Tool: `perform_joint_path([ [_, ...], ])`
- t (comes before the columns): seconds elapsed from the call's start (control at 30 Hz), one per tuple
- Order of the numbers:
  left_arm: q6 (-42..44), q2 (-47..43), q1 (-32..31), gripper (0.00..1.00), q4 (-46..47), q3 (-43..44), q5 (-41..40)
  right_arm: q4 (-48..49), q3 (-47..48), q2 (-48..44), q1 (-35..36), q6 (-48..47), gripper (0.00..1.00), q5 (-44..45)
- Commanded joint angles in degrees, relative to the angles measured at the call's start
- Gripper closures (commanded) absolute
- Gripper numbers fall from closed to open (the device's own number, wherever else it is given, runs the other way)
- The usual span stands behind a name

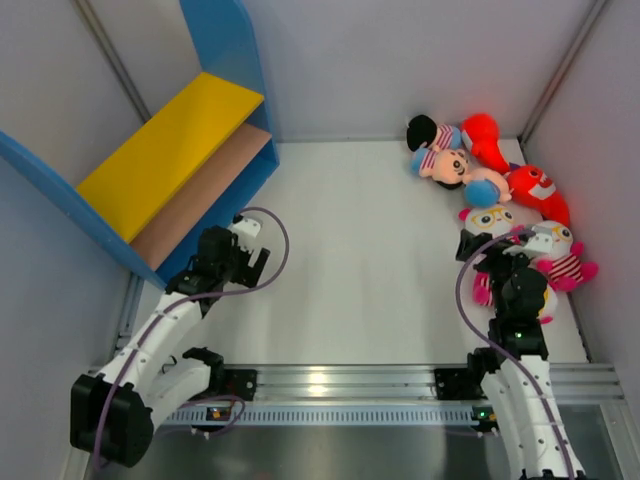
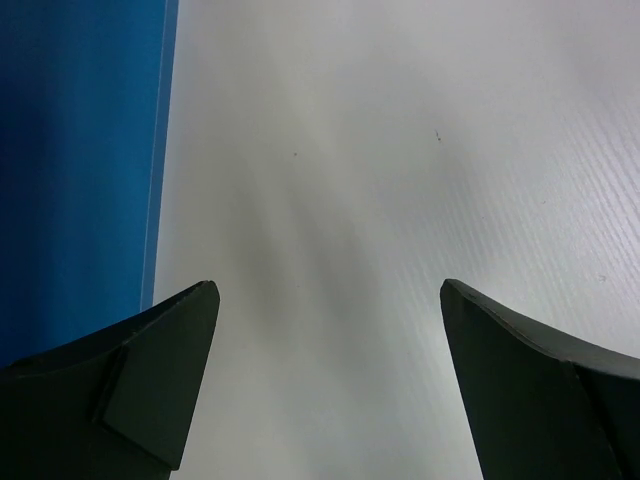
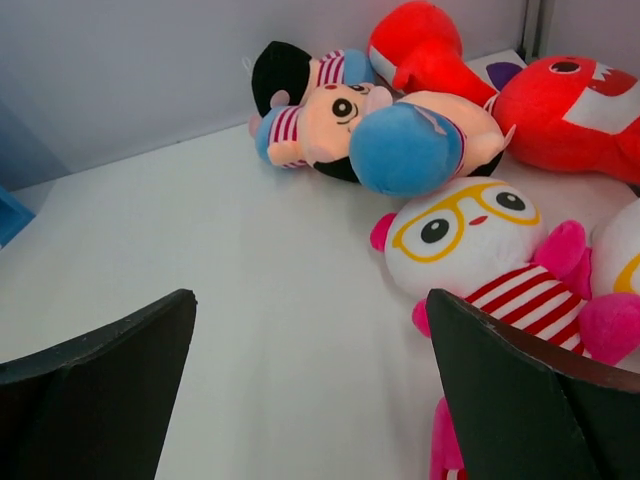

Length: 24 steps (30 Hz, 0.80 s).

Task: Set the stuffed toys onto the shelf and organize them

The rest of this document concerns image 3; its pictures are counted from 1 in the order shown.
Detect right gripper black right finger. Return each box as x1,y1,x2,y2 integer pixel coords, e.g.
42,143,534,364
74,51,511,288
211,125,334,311
426,289,639,479

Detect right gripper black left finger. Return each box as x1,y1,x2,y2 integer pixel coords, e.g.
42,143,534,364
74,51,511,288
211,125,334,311
1,289,197,479

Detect red plush monster white mouth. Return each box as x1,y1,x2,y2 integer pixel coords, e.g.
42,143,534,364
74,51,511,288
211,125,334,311
485,56,639,185

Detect pig doll black hair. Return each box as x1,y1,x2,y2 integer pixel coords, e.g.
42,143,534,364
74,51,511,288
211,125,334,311
249,41,376,183

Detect red plush monster toy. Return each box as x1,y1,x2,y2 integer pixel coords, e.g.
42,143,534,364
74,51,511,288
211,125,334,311
367,1,497,107

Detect blue wooden toy shelf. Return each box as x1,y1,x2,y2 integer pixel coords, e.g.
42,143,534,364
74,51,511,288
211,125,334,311
0,187,35,248

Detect white panda doll yellow glasses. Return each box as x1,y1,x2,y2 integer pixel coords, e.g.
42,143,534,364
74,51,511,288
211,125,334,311
370,177,639,479

